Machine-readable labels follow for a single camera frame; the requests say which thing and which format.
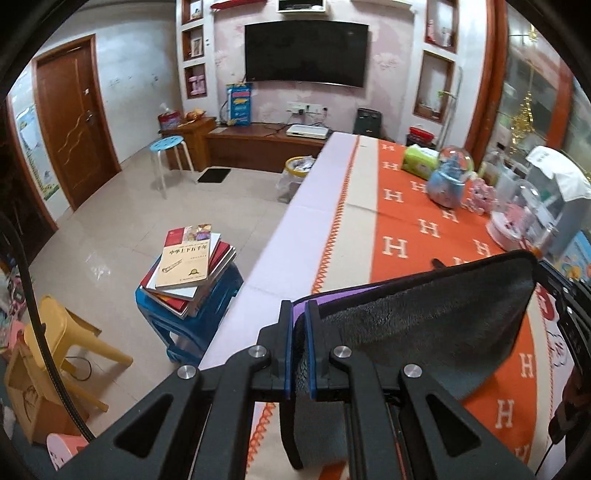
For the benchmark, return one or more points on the pink glass dome ornament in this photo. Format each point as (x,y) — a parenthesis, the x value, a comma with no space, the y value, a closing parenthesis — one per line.
(512,218)

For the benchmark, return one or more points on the blue round stool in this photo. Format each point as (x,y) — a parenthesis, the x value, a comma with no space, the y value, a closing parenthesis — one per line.
(159,150)

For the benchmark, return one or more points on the wooden TV cabinet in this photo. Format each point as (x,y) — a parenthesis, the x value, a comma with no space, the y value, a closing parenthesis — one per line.
(259,146)

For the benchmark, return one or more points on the sliding glass door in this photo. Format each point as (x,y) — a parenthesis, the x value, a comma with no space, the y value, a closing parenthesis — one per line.
(527,95)

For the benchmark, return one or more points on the stack of books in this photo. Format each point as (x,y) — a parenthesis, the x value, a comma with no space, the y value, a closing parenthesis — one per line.
(192,261)

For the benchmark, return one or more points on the black wall television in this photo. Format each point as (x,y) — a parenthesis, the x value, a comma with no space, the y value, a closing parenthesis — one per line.
(315,51)

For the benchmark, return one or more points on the black speaker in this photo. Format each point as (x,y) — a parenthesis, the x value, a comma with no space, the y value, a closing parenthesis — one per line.
(368,122)

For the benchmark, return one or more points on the brown wooden door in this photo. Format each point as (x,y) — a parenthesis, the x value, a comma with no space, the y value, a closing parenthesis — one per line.
(72,118)

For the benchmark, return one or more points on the white set-top box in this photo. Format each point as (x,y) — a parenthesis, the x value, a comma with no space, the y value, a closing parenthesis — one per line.
(308,131)

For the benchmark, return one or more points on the blue upright box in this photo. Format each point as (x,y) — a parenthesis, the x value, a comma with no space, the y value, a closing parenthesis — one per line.
(239,104)

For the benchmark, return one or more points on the orange H-pattern tablecloth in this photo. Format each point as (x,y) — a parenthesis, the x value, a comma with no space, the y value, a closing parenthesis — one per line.
(359,218)

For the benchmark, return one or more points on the blue snow globe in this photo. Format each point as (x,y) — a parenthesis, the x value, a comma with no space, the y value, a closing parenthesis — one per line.
(446,184)

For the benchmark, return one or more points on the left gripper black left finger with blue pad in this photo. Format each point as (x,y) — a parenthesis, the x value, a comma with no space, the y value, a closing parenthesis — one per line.
(196,423)

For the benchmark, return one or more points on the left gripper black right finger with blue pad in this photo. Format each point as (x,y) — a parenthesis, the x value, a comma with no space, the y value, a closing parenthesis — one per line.
(400,423)

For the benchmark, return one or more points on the green tissue pack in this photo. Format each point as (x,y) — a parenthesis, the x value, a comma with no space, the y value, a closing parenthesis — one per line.
(420,161)

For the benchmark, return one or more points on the blue plastic stool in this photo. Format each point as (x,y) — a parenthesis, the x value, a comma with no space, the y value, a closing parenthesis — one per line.
(186,340)

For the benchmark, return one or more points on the pink pig figurine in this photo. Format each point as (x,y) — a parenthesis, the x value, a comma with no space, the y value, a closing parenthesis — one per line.
(481,197)

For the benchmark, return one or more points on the blue children's book box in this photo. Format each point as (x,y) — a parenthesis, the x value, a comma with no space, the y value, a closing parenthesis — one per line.
(575,262)

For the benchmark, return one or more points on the white water dispenser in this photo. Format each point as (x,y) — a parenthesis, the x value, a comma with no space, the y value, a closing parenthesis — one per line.
(564,193)

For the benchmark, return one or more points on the purple and grey towel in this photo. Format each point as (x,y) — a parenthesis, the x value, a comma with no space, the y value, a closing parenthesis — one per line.
(461,323)

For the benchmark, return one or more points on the black floor scale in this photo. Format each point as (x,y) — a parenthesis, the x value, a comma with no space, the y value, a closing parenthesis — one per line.
(214,175)

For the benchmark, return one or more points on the yellow plastic chair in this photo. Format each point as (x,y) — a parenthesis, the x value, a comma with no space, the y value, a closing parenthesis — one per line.
(64,330)

